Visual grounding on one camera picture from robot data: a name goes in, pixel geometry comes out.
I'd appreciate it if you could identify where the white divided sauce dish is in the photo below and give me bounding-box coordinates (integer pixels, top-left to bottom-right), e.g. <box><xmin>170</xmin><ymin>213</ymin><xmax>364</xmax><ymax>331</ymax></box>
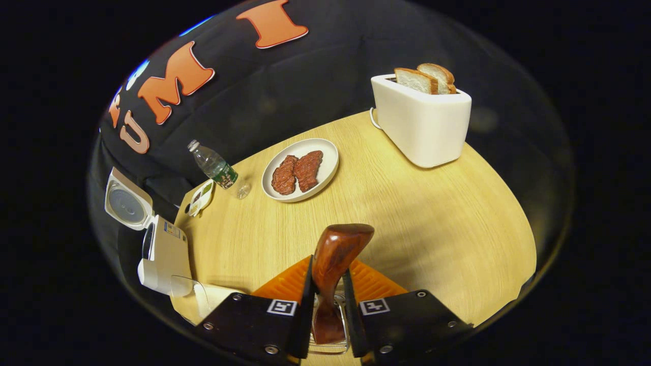
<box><xmin>186</xmin><ymin>179</ymin><xmax>215</xmax><ymax>218</ymax></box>

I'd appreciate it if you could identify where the white rice cooker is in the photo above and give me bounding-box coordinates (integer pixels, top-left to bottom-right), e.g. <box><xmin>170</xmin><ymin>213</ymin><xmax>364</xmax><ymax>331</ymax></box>
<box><xmin>104</xmin><ymin>167</ymin><xmax>194</xmax><ymax>296</ymax></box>

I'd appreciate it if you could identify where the white toaster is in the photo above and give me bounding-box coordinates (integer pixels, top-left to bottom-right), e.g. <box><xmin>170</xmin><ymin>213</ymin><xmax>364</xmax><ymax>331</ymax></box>
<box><xmin>370</xmin><ymin>74</ymin><xmax>472</xmax><ymax>168</ymax></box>

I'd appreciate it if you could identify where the clear chopstick holder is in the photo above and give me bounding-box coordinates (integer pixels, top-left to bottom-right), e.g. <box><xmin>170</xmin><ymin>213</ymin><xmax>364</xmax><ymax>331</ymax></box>
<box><xmin>308</xmin><ymin>292</ymin><xmax>351</xmax><ymax>355</ymax></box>

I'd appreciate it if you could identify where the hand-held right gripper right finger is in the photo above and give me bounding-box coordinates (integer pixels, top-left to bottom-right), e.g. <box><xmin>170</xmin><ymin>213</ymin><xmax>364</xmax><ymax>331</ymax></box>
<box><xmin>342</xmin><ymin>259</ymin><xmax>474</xmax><ymax>364</ymax></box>

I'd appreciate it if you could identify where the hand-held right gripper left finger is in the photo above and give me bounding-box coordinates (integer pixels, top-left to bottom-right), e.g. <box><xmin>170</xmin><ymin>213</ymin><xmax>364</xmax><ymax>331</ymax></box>
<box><xmin>196</xmin><ymin>256</ymin><xmax>316</xmax><ymax>366</ymax></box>

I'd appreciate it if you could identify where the clear water bottle green label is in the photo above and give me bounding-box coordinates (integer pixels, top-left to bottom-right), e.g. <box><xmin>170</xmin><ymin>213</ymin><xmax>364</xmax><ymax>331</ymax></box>
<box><xmin>187</xmin><ymin>140</ymin><xmax>251</xmax><ymax>200</ymax></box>

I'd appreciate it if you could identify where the toast bread slice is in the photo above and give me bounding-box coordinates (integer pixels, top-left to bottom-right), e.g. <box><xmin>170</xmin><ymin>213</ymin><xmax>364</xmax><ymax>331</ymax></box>
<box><xmin>417</xmin><ymin>63</ymin><xmax>457</xmax><ymax>95</ymax></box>
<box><xmin>394</xmin><ymin>68</ymin><xmax>439</xmax><ymax>95</ymax></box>

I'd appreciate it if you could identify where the brown wooden spoon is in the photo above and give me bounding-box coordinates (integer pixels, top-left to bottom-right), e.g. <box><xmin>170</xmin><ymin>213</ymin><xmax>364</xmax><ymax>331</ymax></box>
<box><xmin>311</xmin><ymin>224</ymin><xmax>375</xmax><ymax>346</ymax></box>

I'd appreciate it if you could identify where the white oval plate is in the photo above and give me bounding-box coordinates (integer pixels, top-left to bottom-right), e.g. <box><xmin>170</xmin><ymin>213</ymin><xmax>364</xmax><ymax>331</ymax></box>
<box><xmin>261</xmin><ymin>138</ymin><xmax>340</xmax><ymax>203</ymax></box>

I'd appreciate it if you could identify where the clear plastic container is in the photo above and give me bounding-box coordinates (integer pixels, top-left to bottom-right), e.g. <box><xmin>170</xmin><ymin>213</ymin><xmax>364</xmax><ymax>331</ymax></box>
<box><xmin>170</xmin><ymin>274</ymin><xmax>245</xmax><ymax>326</ymax></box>

